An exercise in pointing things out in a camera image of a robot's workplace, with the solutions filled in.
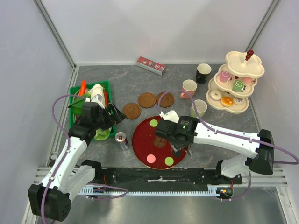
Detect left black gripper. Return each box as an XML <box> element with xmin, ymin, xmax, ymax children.
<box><xmin>93</xmin><ymin>102</ymin><xmax>126</xmax><ymax>131</ymax></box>

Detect metal tongs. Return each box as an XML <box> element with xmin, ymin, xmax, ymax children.
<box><xmin>185</xmin><ymin>146</ymin><xmax>192</xmax><ymax>156</ymax></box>

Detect green macaron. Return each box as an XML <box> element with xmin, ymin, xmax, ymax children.
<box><xmin>149</xmin><ymin>119</ymin><xmax>158</xmax><ymax>127</ymax></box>
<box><xmin>164</xmin><ymin>157</ymin><xmax>174</xmax><ymax>166</ymax></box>

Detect dark red round tray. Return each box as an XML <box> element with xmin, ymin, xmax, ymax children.
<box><xmin>132</xmin><ymin>116</ymin><xmax>186</xmax><ymax>170</ymax></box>

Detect brown coaster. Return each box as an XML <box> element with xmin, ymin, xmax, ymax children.
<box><xmin>138</xmin><ymin>92</ymin><xmax>156</xmax><ymax>108</ymax></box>
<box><xmin>122</xmin><ymin>103</ymin><xmax>142</xmax><ymax>119</ymax></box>
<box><xmin>156</xmin><ymin>92</ymin><xmax>175</xmax><ymax>108</ymax></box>

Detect white ring donut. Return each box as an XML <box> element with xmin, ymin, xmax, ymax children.
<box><xmin>210</xmin><ymin>90</ymin><xmax>222</xmax><ymax>101</ymax></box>

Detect orange glazed donut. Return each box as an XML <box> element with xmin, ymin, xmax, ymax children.
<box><xmin>220</xmin><ymin>97</ymin><xmax>234</xmax><ymax>107</ymax></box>

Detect pink swirl cake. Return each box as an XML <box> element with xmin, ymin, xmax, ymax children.
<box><xmin>219</xmin><ymin>70</ymin><xmax>232</xmax><ymax>83</ymax></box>
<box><xmin>242</xmin><ymin>77</ymin><xmax>255</xmax><ymax>84</ymax></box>

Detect green swirl cake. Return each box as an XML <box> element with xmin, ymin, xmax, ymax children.
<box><xmin>232</xmin><ymin>79</ymin><xmax>246</xmax><ymax>92</ymax></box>

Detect black sandwich cookie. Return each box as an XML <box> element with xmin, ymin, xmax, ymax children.
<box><xmin>172</xmin><ymin>151</ymin><xmax>182</xmax><ymax>158</ymax></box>

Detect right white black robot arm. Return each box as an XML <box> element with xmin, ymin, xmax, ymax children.
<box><xmin>155</xmin><ymin>116</ymin><xmax>274</xmax><ymax>185</ymax></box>

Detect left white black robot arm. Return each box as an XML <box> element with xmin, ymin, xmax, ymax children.
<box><xmin>28</xmin><ymin>102</ymin><xmax>126</xmax><ymax>222</ymax></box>

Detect energy drink can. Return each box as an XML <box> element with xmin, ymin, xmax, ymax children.
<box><xmin>115</xmin><ymin>132</ymin><xmax>129</xmax><ymax>151</ymax></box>

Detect toy napa cabbage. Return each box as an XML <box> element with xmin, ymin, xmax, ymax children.
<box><xmin>84</xmin><ymin>84</ymin><xmax>112</xmax><ymax>141</ymax></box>

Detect green mug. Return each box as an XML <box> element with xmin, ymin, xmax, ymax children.
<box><xmin>191</xmin><ymin>99</ymin><xmax>207</xmax><ymax>118</ymax></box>

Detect pink macaron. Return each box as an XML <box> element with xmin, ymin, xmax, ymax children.
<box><xmin>146</xmin><ymin>154</ymin><xmax>156</xmax><ymax>164</ymax></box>

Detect toy orange carrot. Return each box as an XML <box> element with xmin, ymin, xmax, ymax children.
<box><xmin>78</xmin><ymin>80</ymin><xmax>86</xmax><ymax>96</ymax></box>

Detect pink mug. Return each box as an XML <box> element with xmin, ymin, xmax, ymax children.
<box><xmin>180</xmin><ymin>79</ymin><xmax>197</xmax><ymax>99</ymax></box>

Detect green plastic basket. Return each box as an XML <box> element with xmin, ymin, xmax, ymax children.
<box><xmin>68</xmin><ymin>80</ymin><xmax>116</xmax><ymax>141</ymax></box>

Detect cream three tier stand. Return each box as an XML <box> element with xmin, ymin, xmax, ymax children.
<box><xmin>206</xmin><ymin>50</ymin><xmax>265</xmax><ymax>114</ymax></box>

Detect red snack box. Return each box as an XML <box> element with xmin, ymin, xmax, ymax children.
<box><xmin>136</xmin><ymin>56</ymin><xmax>166</xmax><ymax>76</ymax></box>

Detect black mug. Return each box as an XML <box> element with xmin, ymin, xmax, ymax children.
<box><xmin>196</xmin><ymin>63</ymin><xmax>212</xmax><ymax>84</ymax></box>

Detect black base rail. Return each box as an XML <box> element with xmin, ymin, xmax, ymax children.
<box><xmin>94</xmin><ymin>168</ymin><xmax>242</xmax><ymax>185</ymax></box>

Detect white cable duct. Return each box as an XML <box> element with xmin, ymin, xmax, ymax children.
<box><xmin>78</xmin><ymin>185</ymin><xmax>233</xmax><ymax>196</ymax></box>

